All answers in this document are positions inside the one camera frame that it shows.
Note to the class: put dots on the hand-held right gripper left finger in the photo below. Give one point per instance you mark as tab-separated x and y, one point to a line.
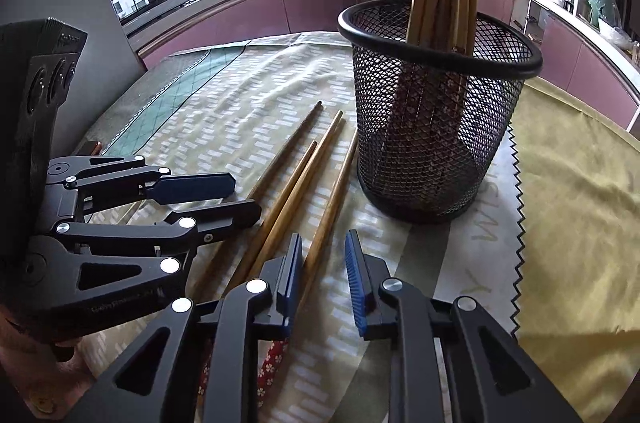
289	288

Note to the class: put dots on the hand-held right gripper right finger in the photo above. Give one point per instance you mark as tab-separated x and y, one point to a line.
356	283

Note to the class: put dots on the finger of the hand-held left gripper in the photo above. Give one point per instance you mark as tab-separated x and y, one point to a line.
200	188
225	215

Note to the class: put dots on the wooden chopstick floral end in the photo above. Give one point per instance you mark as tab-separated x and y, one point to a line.
318	150
295	178
296	138
330	208

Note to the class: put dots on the black mesh utensil holder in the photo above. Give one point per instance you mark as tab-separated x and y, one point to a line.
450	143

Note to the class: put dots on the patterned patchwork tablecloth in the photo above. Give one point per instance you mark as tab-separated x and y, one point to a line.
240	103

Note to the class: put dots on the pink base cabinets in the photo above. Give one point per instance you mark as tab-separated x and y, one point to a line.
260	8
565	48

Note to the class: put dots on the yellow cloth zigzag edge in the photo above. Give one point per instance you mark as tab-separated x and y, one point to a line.
575	228

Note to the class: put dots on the steel thermos bottle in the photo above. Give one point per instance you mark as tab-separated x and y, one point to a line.
581	5

